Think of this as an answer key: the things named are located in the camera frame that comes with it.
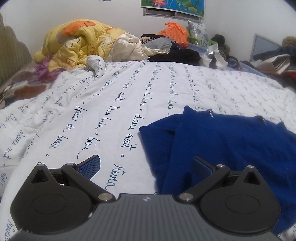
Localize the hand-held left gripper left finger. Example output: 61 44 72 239
28 155 116 205

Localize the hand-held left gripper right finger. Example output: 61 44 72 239
177 156 264 205

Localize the blue beaded sweater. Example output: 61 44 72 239
139 105 296 236

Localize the white script-printed blanket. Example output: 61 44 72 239
0 54 296 241

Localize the brown bedside clutter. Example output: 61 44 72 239
0 80 47 110

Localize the crumpled white plastic wrapper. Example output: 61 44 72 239
200 45 229 69

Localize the pink purple cloth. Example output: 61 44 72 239
35 57 61 80

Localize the black garment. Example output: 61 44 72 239
148 49 201 66

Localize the yellow cartoon quilt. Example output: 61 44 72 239
33 20 123 73

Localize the green plastic chair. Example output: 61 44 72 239
188 29 217 46

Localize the cream padded jacket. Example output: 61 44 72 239
107 32 171 63

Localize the brown plush toy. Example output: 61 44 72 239
211 34 231 58

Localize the grey garment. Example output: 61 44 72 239
141 34 179 50

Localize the beige padded headboard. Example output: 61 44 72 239
0 13 33 87

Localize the blue floral pillow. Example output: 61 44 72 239
187 20 209 46

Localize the orange plastic bag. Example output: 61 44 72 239
158 22 189 48

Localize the grey framed board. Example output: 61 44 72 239
250 34 284 62

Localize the dark blue jacket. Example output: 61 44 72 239
253 45 296 61

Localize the black ring strap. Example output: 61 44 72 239
228 57 240 69

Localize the grey wall vent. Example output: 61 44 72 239
142 6 205 19

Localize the lotus flower wall poster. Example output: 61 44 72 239
141 0 206 11

